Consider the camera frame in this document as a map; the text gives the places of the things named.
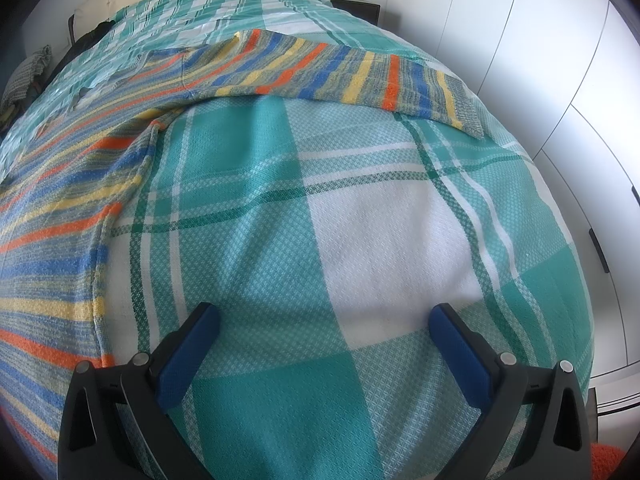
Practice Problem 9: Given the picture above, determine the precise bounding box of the bed with teal plaid cover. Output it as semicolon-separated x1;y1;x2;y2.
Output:
0;0;597;480

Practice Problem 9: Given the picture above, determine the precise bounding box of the black wardrobe handle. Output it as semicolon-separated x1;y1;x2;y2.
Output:
588;230;610;274

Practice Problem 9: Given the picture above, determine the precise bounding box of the white wardrobe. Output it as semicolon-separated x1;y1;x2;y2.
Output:
380;0;640;411

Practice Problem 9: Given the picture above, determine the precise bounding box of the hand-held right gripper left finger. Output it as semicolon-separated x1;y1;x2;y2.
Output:
57;302;222;480

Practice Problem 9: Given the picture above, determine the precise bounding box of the dark nightstand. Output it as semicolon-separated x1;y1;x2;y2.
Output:
327;0;382;24

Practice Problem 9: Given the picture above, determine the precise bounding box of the dark cloth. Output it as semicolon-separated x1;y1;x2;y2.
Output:
64;19;117;61

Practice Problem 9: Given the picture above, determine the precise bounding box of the checked cloth pile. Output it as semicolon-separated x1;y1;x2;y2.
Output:
2;44;54;113

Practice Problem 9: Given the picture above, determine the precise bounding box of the person's orange clothing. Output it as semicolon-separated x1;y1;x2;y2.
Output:
590;442;627;480

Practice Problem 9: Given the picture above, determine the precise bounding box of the striped knit sweater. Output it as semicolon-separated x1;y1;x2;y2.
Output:
0;29;485;466

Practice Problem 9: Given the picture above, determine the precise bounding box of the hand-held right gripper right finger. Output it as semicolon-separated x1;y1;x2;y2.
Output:
428;302;601;480

